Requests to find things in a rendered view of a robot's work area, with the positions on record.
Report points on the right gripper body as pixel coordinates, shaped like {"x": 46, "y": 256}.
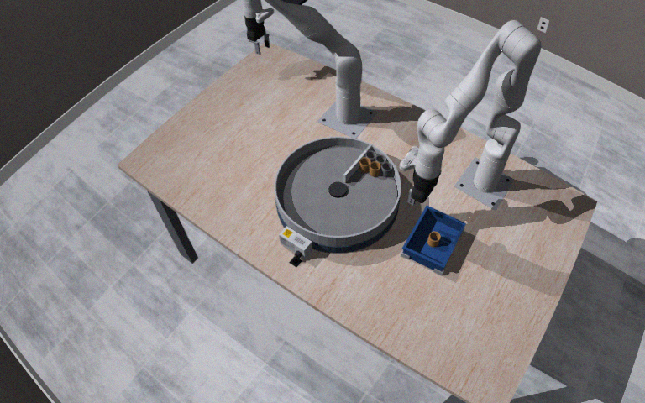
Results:
{"x": 254, "y": 20}

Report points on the blue crate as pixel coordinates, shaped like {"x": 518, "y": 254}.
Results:
{"x": 433, "y": 220}

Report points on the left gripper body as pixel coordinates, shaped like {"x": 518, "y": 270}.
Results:
{"x": 424, "y": 178}

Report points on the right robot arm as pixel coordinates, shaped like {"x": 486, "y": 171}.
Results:
{"x": 348, "y": 61}

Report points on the bronze bushing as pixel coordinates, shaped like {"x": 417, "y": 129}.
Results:
{"x": 374, "y": 165}
{"x": 364, "y": 166}
{"x": 431, "y": 242}

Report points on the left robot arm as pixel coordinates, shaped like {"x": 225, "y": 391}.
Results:
{"x": 521, "y": 46}

